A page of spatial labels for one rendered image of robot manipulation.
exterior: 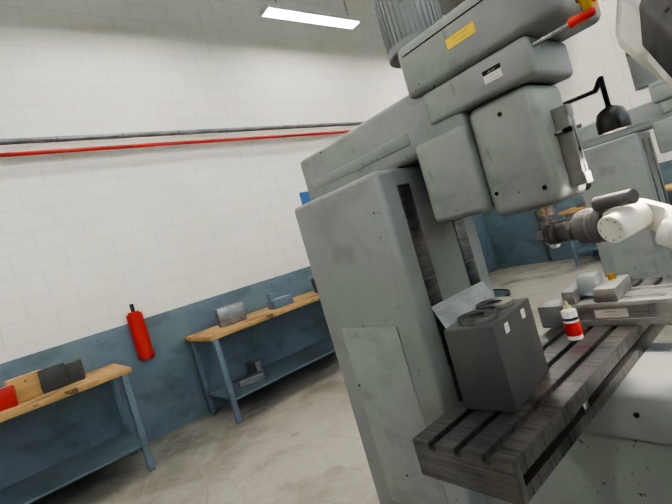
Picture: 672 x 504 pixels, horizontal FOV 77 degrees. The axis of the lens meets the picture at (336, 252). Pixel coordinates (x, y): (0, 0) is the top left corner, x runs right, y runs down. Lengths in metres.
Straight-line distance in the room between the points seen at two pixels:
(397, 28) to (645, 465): 1.35
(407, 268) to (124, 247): 3.90
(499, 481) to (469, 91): 0.94
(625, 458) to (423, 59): 1.17
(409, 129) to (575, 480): 1.10
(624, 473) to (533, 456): 0.48
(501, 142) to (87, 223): 4.26
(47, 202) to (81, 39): 1.83
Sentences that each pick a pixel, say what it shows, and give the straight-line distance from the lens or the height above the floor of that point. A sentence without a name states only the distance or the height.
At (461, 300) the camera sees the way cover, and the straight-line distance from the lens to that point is 1.54.
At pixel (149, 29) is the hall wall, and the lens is 6.01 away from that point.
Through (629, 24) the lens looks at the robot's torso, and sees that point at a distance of 0.87.
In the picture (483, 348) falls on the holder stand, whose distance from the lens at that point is 0.97.
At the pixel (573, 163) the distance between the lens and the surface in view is 1.27.
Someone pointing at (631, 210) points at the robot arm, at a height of 1.26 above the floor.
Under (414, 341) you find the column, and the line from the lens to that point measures 1.43.
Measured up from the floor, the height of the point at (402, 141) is 1.63.
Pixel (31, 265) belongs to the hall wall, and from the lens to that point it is 4.80.
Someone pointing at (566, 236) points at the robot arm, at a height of 1.22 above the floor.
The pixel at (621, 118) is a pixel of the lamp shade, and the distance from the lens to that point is 1.26.
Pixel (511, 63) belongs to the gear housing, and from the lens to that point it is 1.24.
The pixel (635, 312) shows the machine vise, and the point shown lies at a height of 0.96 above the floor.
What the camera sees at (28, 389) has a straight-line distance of 4.28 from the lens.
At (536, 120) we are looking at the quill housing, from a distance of 1.23.
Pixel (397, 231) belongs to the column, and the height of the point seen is 1.36.
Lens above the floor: 1.37
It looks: 1 degrees down
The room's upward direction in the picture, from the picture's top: 16 degrees counter-clockwise
